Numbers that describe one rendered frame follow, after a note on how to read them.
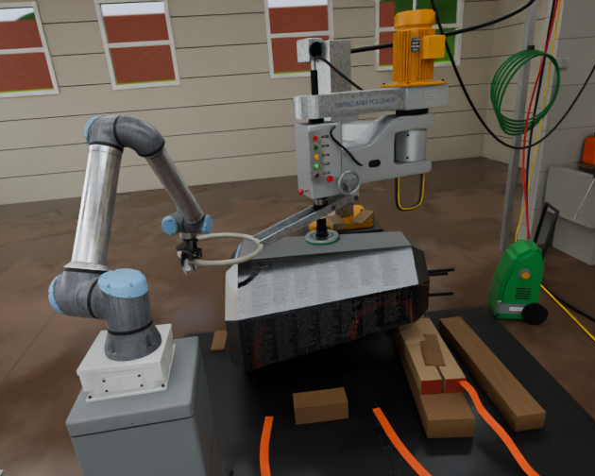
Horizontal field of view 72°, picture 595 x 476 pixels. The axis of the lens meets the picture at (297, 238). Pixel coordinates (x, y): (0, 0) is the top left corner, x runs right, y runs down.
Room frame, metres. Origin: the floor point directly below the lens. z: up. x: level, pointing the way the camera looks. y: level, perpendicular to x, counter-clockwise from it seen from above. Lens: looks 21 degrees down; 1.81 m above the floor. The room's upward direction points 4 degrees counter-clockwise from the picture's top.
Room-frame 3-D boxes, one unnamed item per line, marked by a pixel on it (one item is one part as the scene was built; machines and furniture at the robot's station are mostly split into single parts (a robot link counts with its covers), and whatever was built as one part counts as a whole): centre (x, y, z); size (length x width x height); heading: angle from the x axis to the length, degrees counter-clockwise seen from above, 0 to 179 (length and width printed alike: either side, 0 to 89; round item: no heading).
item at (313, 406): (1.86, -0.06, 0.07); 0.30 x 0.12 x 0.12; 94
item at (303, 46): (3.17, -0.18, 2.00); 0.20 x 0.18 x 0.15; 2
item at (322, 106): (2.58, -0.48, 1.65); 0.96 x 0.25 x 0.17; 111
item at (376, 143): (2.58, -0.53, 1.34); 0.74 x 0.23 x 0.49; 111
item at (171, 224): (1.92, 0.58, 1.20); 0.12 x 0.12 x 0.09; 74
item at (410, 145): (2.69, -0.77, 1.38); 0.19 x 0.19 x 0.20
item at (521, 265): (2.78, -1.65, 0.43); 0.35 x 0.35 x 0.87; 77
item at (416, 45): (2.67, -0.78, 1.94); 0.31 x 0.28 x 0.40; 21
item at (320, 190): (2.48, -0.23, 1.36); 0.36 x 0.22 x 0.45; 111
